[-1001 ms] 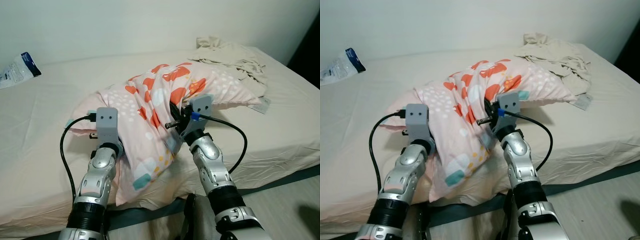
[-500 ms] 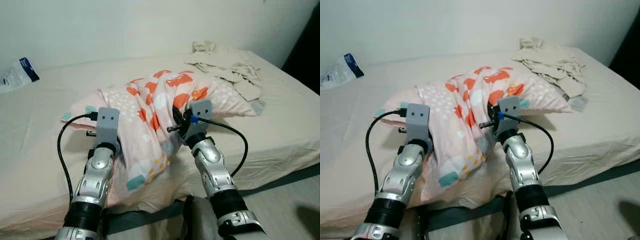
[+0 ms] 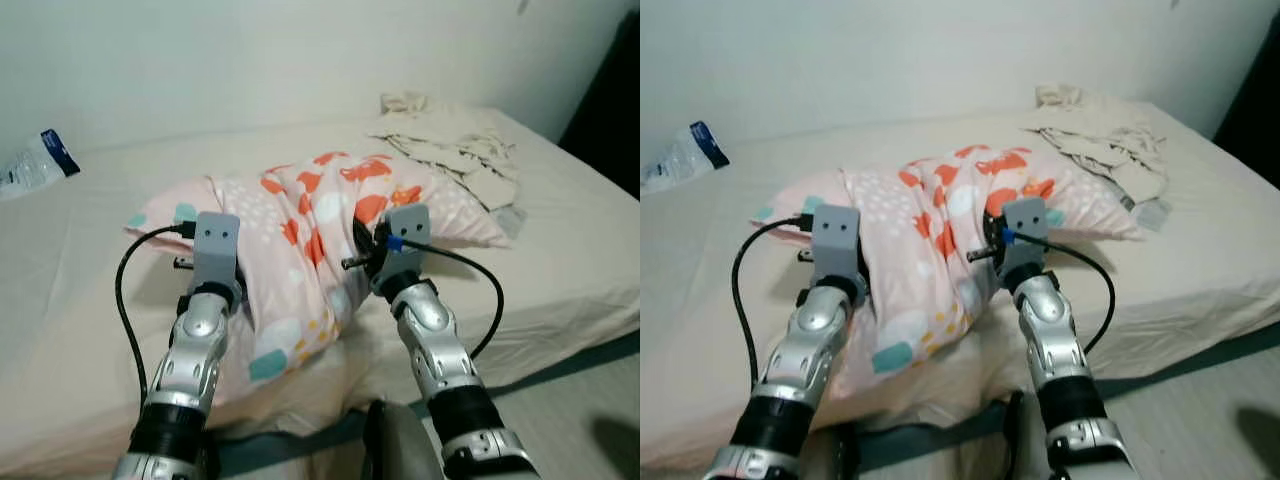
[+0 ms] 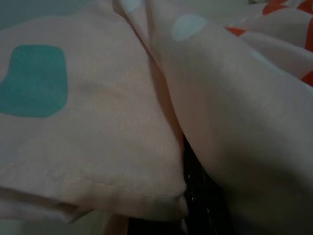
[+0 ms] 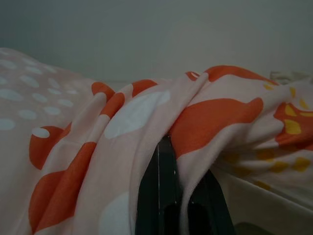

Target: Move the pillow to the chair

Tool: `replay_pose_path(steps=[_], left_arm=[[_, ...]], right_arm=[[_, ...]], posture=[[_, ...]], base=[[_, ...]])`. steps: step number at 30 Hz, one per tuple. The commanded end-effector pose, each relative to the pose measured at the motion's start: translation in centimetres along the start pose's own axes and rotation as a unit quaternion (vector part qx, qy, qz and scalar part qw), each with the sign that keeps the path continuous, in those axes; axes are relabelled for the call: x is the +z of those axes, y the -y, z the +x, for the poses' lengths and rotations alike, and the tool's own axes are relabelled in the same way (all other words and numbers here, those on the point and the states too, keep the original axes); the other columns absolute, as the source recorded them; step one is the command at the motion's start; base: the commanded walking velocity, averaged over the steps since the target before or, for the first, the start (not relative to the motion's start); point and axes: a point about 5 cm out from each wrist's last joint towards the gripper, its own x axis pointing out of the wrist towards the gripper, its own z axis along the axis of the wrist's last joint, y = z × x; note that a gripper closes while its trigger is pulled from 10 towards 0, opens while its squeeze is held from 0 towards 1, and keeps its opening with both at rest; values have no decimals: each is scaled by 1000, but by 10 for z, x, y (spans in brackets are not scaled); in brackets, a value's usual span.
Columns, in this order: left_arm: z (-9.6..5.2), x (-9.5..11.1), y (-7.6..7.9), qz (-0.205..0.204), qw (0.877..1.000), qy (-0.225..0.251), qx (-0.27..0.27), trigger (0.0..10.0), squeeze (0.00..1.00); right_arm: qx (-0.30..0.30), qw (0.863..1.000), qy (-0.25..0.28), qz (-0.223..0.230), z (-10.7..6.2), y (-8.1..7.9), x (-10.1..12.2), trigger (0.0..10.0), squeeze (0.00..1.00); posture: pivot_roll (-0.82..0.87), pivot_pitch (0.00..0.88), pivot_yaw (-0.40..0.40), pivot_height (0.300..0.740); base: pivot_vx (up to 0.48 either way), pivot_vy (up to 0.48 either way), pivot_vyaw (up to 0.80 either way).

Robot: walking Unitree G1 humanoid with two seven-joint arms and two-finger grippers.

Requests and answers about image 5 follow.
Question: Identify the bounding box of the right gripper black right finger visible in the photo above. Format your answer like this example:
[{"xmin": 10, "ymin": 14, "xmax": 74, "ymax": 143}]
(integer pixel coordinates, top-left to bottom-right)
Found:
[{"xmin": 187, "ymin": 169, "xmax": 237, "ymax": 235}]

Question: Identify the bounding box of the pink pillow with orange spots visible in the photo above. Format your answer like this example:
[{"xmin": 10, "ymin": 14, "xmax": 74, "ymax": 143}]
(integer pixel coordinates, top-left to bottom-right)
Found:
[{"xmin": 0, "ymin": 47, "xmax": 313, "ymax": 235}]

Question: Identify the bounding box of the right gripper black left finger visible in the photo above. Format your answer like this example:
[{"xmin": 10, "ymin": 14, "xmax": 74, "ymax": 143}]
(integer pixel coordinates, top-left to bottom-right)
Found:
[{"xmin": 136, "ymin": 136, "xmax": 183, "ymax": 235}]

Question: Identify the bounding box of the bed with beige sheet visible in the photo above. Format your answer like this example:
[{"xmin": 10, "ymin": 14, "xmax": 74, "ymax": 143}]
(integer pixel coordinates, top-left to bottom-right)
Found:
[{"xmin": 212, "ymin": 168, "xmax": 313, "ymax": 235}]

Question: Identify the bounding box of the crumpled beige cloth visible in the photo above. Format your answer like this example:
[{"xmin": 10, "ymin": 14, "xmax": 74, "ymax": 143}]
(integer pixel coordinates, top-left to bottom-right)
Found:
[{"xmin": 270, "ymin": 70, "xmax": 313, "ymax": 83}]

